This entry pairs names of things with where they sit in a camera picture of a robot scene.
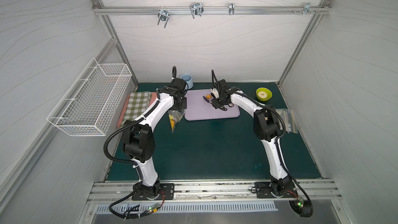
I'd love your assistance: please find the aluminium top rail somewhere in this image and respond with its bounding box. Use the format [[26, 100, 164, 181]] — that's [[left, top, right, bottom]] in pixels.
[[93, 5, 332, 16]]

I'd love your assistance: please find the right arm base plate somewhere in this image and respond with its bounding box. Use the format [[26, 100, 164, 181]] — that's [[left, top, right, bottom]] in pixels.
[[250, 181, 298, 199]]

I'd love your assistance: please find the metal hook clamp right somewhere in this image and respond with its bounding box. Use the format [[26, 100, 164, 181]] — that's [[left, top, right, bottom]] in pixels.
[[292, 3, 321, 16]]

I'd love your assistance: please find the white vent strip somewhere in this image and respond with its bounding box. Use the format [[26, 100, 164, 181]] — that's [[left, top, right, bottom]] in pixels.
[[95, 201, 278, 214]]

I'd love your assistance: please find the lavender plastic tray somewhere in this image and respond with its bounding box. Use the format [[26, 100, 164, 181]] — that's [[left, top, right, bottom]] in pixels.
[[184, 89, 240, 121]]

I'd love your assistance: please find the green plastic bowl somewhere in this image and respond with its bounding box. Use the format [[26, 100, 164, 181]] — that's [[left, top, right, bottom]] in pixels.
[[256, 88, 273, 102]]

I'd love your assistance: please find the metal hook clamp left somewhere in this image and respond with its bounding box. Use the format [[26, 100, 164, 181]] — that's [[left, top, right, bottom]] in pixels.
[[157, 9, 170, 28]]

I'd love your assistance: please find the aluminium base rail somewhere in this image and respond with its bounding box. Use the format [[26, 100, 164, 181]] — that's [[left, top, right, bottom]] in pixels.
[[86, 178, 343, 202]]

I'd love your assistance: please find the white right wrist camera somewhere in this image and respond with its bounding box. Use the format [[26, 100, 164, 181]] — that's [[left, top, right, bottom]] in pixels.
[[210, 88, 219, 99]]

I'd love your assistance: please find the metal hook clamp middle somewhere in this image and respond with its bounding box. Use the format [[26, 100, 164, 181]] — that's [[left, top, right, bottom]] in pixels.
[[189, 2, 204, 18]]

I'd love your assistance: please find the metal hook clamp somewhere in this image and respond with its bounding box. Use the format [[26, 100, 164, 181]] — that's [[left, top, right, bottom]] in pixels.
[[189, 2, 204, 18], [157, 9, 170, 28], [292, 3, 321, 16]]

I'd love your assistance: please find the white wire basket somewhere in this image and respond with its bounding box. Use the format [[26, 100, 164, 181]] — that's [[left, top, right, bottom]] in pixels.
[[47, 58, 132, 136]]

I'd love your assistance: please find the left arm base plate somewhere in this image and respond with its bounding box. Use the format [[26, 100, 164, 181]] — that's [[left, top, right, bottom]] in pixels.
[[131, 182, 175, 201]]

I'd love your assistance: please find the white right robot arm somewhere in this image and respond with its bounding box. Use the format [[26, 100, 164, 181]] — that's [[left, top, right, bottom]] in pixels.
[[210, 71, 311, 202]]

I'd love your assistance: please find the pink tray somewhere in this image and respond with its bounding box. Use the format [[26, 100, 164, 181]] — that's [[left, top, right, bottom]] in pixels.
[[116, 92, 159, 129]]

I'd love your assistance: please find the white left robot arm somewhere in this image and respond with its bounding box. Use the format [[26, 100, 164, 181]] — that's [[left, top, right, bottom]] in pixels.
[[103, 66, 188, 199]]

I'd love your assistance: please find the metal hook small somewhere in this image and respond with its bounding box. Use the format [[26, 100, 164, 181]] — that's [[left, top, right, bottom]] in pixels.
[[229, 3, 235, 16]]

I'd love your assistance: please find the clear zip bag with duck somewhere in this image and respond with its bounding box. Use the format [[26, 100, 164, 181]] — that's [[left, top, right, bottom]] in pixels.
[[168, 110, 185, 133]]

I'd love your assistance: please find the light blue ceramic mug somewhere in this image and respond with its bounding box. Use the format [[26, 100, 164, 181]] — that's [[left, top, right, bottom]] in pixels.
[[180, 74, 194, 90]]

